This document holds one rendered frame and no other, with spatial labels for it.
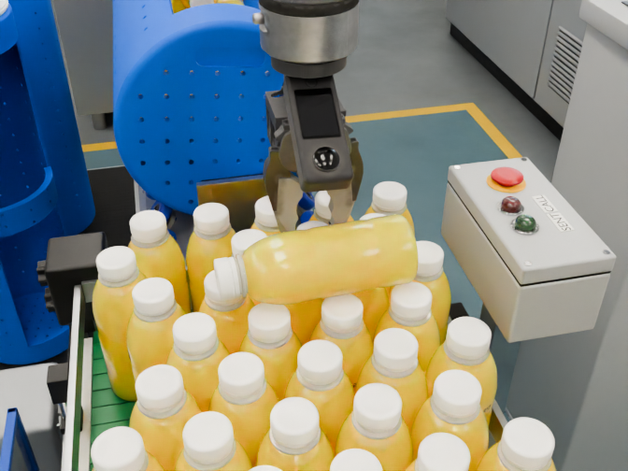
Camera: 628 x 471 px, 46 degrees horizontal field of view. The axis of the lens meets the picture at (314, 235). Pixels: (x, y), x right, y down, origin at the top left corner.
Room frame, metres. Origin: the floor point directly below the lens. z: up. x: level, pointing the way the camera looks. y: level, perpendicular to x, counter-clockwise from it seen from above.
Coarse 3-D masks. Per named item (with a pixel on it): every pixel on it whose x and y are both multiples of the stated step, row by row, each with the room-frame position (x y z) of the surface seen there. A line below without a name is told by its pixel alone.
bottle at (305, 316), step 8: (296, 304) 0.55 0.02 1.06; (304, 304) 0.55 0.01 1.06; (312, 304) 0.55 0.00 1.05; (320, 304) 0.56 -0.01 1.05; (296, 312) 0.54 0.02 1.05; (304, 312) 0.54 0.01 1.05; (312, 312) 0.55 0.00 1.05; (320, 312) 0.55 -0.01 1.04; (296, 320) 0.54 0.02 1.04; (304, 320) 0.54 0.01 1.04; (312, 320) 0.54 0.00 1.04; (296, 328) 0.53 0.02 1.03; (304, 328) 0.54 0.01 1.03; (312, 328) 0.54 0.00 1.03; (304, 336) 0.53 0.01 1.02; (304, 344) 0.53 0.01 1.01
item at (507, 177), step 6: (498, 168) 0.71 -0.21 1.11; (504, 168) 0.71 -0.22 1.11; (510, 168) 0.71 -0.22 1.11; (492, 174) 0.70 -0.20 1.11; (498, 174) 0.70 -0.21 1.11; (504, 174) 0.70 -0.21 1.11; (510, 174) 0.70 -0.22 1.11; (516, 174) 0.70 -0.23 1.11; (498, 180) 0.69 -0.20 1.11; (504, 180) 0.69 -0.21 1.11; (510, 180) 0.69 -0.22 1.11; (516, 180) 0.69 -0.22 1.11; (522, 180) 0.69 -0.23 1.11; (504, 186) 0.69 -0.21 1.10; (510, 186) 0.69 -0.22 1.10
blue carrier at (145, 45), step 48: (144, 0) 1.00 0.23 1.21; (144, 48) 0.84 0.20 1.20; (192, 48) 0.83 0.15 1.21; (240, 48) 0.85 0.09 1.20; (144, 96) 0.82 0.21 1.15; (192, 96) 0.84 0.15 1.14; (240, 96) 0.85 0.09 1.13; (144, 144) 0.82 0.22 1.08; (192, 144) 0.83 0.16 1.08; (240, 144) 0.85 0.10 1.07; (192, 192) 0.83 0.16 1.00
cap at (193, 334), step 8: (184, 320) 0.49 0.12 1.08; (192, 320) 0.49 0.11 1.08; (200, 320) 0.49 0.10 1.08; (208, 320) 0.49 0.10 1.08; (176, 328) 0.48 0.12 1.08; (184, 328) 0.48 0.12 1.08; (192, 328) 0.48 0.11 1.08; (200, 328) 0.48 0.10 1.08; (208, 328) 0.48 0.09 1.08; (176, 336) 0.47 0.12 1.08; (184, 336) 0.47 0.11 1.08; (192, 336) 0.47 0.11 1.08; (200, 336) 0.47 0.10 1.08; (208, 336) 0.47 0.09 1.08; (176, 344) 0.47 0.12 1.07; (184, 344) 0.47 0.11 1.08; (192, 344) 0.46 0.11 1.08; (200, 344) 0.47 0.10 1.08; (208, 344) 0.47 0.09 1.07; (184, 352) 0.47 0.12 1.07; (192, 352) 0.47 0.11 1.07; (200, 352) 0.47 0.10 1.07
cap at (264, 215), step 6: (264, 198) 0.69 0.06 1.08; (258, 204) 0.68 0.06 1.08; (264, 204) 0.68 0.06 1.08; (270, 204) 0.68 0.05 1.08; (258, 210) 0.67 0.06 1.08; (264, 210) 0.67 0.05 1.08; (270, 210) 0.67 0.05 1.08; (258, 216) 0.67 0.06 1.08; (264, 216) 0.66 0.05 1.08; (270, 216) 0.66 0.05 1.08; (264, 222) 0.66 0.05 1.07; (270, 222) 0.66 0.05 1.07; (276, 222) 0.66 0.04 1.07
